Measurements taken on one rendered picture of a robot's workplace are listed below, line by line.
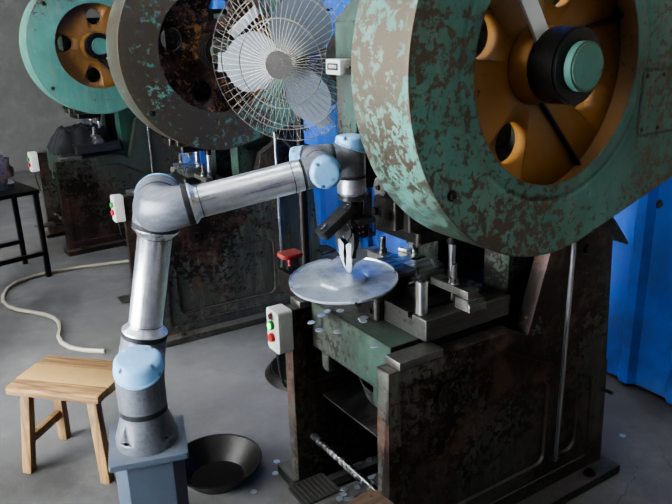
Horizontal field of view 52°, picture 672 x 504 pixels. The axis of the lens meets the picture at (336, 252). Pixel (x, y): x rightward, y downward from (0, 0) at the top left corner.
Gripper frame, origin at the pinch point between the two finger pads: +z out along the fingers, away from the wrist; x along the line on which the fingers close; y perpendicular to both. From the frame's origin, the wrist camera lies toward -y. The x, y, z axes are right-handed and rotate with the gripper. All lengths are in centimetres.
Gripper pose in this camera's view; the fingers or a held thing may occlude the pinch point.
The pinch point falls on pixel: (347, 268)
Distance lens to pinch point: 185.2
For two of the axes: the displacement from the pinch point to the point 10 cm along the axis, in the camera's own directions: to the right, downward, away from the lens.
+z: 0.3, 9.5, 3.1
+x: -5.4, -2.4, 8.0
